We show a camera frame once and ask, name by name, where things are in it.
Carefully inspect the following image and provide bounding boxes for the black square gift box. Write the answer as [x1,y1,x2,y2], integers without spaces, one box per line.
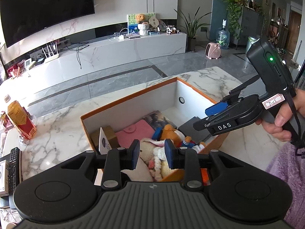
[178,116,211,144]

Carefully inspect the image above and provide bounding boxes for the white lotion tube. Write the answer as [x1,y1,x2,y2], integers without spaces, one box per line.
[98,127,112,155]

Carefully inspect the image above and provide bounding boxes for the orange knitted fruit toy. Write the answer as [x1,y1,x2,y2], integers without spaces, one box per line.
[201,168,210,186]

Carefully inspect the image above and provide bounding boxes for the purple fuzzy sleeve forearm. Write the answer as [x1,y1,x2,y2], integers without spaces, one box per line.
[266,143,305,228]

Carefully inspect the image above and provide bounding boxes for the right hand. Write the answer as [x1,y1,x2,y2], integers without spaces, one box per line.
[255,89,305,142]

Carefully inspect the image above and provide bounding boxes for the brown small box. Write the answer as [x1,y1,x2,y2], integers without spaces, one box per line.
[90,126,119,155]

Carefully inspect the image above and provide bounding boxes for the brown teddy bear toy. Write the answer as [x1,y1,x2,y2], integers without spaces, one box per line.
[152,124,206,151]

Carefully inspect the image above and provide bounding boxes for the white plush toy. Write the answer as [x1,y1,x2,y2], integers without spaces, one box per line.
[122,138,179,182]

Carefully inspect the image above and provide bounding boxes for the pink pouch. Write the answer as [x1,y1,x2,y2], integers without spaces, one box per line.
[115,119,155,148]

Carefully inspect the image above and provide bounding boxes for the orange cardboard storage box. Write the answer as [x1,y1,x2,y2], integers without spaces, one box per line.
[81,77,228,181]

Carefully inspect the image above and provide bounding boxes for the dark picture book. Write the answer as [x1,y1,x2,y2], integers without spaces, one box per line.
[143,111,177,130]

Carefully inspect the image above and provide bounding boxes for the pink small heater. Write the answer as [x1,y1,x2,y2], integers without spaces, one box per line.
[205,42,221,60]

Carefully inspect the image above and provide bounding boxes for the water bottle dispenser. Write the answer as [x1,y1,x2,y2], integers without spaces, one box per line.
[216,19,230,50]

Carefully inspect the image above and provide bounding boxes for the potted green plant right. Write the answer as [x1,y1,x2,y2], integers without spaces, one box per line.
[174,7,211,52]

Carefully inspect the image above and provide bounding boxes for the red yellow carton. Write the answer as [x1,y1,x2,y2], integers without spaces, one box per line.
[7,101,37,139]

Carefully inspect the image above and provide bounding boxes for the hanging ivy plant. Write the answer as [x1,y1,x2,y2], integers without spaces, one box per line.
[222,0,246,39]

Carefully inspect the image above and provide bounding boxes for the black remote control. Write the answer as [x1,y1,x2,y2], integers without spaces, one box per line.
[8,147,21,196]

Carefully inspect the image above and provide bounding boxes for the teddy bear on cabinet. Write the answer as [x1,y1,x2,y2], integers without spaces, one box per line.
[135,14,149,36]

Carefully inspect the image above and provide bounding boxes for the white marble tv cabinet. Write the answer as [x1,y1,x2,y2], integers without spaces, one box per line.
[1,33,187,94]

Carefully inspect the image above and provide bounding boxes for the white wifi router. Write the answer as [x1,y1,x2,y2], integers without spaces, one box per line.
[42,43,59,63]

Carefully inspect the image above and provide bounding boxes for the black wall television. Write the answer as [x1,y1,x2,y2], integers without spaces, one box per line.
[1,0,95,47]

